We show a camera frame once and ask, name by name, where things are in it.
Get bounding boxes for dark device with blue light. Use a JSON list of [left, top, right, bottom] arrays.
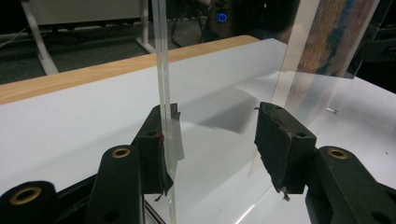
[[208, 0, 235, 40]]

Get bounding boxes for black floor cables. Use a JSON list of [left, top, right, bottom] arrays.
[[170, 10, 206, 45]]

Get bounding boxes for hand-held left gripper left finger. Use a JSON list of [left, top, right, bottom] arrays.
[[132, 102, 185, 202]]

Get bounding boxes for white metal desk frame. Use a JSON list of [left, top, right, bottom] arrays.
[[21, 0, 157, 77]]

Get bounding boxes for white floor cable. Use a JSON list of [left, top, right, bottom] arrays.
[[0, 26, 31, 50]]

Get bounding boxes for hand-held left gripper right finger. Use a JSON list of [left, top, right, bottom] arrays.
[[253, 101, 318, 201]]

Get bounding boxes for paper photo card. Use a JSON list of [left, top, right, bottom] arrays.
[[272, 0, 381, 108]]

